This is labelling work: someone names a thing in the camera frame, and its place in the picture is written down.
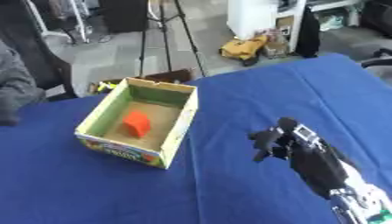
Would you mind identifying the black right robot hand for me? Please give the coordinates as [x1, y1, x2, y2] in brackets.
[248, 116, 361, 200]

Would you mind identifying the brown cardboard box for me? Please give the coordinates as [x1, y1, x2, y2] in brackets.
[142, 68, 195, 85]

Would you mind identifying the green-lined cardboard box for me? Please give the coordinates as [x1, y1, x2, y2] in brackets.
[73, 76, 201, 170]

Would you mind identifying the black hanging cloth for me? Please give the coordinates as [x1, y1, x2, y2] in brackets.
[294, 4, 324, 59]

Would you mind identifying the yellow bag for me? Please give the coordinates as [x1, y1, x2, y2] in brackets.
[219, 34, 270, 67]

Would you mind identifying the white cabinet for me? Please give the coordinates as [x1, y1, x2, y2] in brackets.
[225, 0, 310, 53]

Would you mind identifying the orange block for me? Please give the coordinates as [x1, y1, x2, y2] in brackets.
[121, 110, 153, 138]

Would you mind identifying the black tripod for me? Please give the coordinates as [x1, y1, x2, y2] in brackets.
[137, 0, 208, 79]

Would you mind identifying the person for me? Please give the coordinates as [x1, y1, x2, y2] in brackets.
[0, 38, 46, 127]

